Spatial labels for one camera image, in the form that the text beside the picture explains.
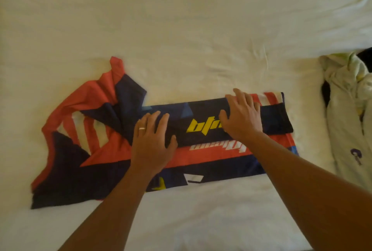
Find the person's left hand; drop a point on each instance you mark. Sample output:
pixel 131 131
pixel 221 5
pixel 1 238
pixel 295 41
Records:
pixel 151 146

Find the person's right hand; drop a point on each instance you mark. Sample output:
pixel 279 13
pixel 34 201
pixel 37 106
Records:
pixel 241 119

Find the black t-shirt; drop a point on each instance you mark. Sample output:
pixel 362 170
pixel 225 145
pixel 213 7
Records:
pixel 326 92

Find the white printed t-shirt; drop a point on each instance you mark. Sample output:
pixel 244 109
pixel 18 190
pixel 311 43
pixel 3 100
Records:
pixel 351 126

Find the person's left forearm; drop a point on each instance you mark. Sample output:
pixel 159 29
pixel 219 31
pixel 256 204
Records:
pixel 107 216

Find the person's right forearm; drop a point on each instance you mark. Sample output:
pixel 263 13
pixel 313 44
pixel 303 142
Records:
pixel 317 193

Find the white bed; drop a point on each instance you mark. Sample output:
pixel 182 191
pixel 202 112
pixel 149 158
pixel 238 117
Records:
pixel 174 15

